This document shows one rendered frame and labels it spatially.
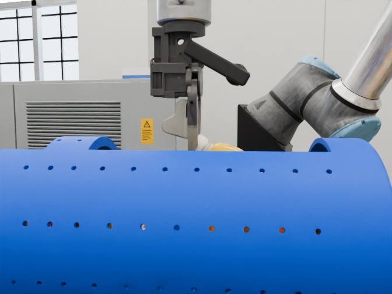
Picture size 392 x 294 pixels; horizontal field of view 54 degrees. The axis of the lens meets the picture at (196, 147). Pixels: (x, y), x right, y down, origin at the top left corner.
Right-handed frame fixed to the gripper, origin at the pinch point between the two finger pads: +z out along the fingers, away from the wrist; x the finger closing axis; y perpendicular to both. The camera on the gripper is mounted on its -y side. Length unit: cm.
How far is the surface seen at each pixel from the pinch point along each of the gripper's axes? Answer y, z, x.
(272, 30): -41, -68, -263
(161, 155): 3.6, -0.2, 13.1
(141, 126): 44, 6, -150
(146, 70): 44, -27, -167
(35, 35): 185, -74, -309
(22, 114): 123, 0, -166
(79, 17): 123, -80, -266
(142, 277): 5.0, 14.3, 20.1
